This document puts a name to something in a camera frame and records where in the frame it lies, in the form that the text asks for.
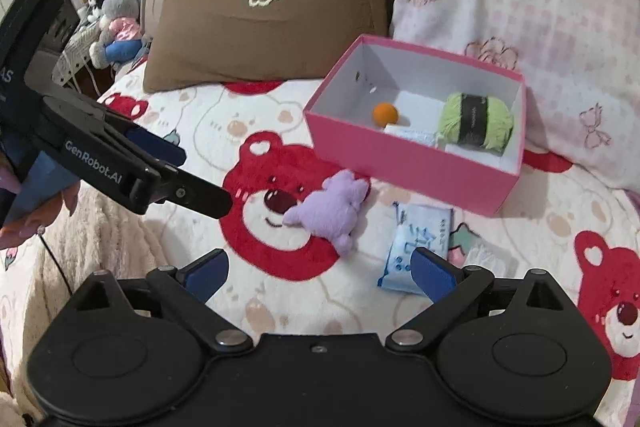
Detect white wire basket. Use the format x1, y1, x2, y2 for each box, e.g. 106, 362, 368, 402
50, 24, 101, 85

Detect green yarn ball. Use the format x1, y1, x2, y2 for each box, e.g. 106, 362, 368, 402
437, 93, 515, 155

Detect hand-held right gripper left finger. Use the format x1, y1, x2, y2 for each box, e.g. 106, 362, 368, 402
65, 248, 254, 354

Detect pink cardboard box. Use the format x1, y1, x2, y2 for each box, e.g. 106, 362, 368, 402
302, 34, 526, 215

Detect black cable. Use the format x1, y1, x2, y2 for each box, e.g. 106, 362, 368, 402
37, 229, 75, 294

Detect blue tissue packet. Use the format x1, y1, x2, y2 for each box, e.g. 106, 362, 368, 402
377, 202, 455, 295

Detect grey plush toy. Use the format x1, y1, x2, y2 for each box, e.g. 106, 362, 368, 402
90, 0, 144, 68

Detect pink checkered pillow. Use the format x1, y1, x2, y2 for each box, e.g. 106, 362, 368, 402
372, 0, 640, 192

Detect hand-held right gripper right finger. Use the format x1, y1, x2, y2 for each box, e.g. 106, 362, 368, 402
387, 246, 576, 353

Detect purple plush toy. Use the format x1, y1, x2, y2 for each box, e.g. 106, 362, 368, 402
282, 169, 368, 256

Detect small white tissue packet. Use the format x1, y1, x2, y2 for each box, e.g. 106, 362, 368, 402
385, 124, 446, 150

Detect beige fluffy blanket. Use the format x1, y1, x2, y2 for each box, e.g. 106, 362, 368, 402
0, 187, 168, 408

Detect orange ball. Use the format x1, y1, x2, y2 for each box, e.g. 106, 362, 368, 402
372, 103, 399, 126

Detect person's left hand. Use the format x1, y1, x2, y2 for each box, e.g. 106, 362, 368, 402
0, 183, 82, 251

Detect clear plastic packet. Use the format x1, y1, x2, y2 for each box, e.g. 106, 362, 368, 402
452, 232, 518, 280

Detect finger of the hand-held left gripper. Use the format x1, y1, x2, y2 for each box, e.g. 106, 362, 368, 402
100, 112, 187, 168
40, 94, 234, 219

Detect brown pillow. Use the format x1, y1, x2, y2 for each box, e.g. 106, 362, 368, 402
142, 0, 393, 94

